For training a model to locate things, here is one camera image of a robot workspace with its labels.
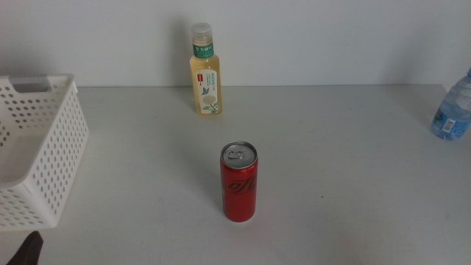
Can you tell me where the yellow tea bottle green label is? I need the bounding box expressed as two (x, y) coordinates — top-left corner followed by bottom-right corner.
(188, 21), (223, 118)

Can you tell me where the white perforated plastic basket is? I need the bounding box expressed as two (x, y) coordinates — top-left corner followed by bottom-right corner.
(0, 73), (91, 233)

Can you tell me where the clear water bottle blue cap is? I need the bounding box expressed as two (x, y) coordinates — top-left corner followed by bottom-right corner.
(431, 67), (471, 141)

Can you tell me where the red cola can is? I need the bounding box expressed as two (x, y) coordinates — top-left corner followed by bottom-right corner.
(219, 141), (259, 223)

